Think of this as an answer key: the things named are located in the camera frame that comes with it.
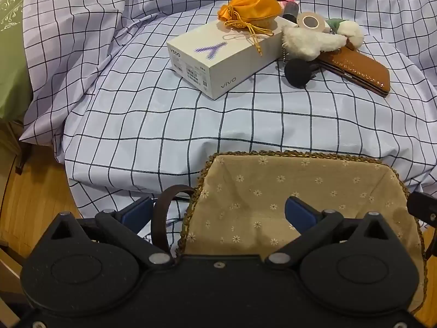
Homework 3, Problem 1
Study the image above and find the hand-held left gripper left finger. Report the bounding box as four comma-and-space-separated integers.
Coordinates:
51, 196, 175, 268

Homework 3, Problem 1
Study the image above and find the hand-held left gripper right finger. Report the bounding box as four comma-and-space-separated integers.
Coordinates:
264, 196, 390, 270

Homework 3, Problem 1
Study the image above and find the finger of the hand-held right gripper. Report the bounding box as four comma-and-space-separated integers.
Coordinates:
407, 191, 437, 228

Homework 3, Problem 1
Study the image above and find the wicker basket with floral liner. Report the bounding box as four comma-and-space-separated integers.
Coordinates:
152, 150, 427, 327

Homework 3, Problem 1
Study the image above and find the white plush toy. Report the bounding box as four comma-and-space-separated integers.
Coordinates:
280, 25, 347, 61

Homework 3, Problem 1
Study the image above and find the checked white bedsheet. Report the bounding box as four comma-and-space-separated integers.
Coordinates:
19, 0, 437, 219

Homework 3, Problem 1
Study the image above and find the black round puff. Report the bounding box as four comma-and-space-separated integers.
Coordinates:
284, 58, 316, 87

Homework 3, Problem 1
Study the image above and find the light wooden furniture edge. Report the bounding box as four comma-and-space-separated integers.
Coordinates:
0, 242, 24, 328

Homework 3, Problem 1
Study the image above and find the orange-brown leather case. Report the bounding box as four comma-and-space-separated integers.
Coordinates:
317, 46, 390, 97

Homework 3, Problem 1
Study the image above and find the white phone box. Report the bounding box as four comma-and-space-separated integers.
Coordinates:
167, 16, 297, 100

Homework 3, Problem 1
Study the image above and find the beige tape roll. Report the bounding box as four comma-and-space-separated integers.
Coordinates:
296, 11, 326, 31

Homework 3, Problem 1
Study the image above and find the green pillow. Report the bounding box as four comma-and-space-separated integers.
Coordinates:
0, 0, 33, 120

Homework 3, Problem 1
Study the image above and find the grey cylinder with black cap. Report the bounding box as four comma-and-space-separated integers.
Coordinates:
280, 1, 301, 23

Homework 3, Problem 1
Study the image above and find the white pompom plush keychain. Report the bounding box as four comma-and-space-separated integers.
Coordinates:
324, 17, 364, 50

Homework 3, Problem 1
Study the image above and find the orange drawstring pouch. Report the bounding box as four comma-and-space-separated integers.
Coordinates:
218, 0, 283, 55

